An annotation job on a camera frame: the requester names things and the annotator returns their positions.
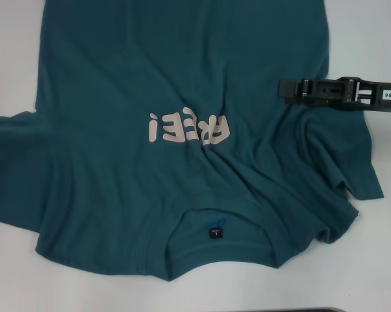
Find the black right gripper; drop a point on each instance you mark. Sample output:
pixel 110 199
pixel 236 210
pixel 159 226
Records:
pixel 371 96

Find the teal t-shirt with beige print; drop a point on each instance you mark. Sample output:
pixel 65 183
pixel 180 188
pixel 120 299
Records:
pixel 150 81

